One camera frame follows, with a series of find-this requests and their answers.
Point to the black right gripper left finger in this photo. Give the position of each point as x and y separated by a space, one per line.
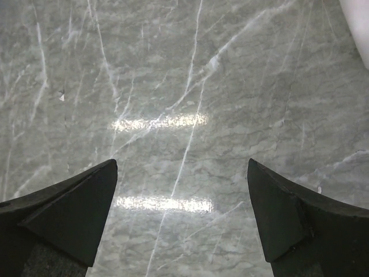
56 231

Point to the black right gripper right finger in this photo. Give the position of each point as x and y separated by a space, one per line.
304 233

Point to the folded white t shirt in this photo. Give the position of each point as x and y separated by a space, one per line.
356 15

